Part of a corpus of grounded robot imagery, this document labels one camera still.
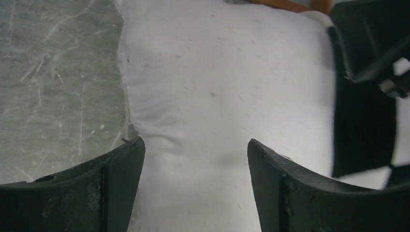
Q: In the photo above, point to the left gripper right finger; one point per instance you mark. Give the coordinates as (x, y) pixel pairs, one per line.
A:
(291, 198)

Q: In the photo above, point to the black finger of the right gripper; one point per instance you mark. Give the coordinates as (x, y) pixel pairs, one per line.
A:
(373, 35)

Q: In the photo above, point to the black white checkered pillowcase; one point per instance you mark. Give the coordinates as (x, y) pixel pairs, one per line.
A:
(371, 131)

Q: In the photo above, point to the white pillow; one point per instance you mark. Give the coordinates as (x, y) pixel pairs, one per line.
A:
(204, 77)

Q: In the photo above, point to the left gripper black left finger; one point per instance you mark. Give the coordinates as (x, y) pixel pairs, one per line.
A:
(95, 196)

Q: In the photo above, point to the wooden shelf rack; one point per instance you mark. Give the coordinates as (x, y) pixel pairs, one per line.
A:
(323, 6)

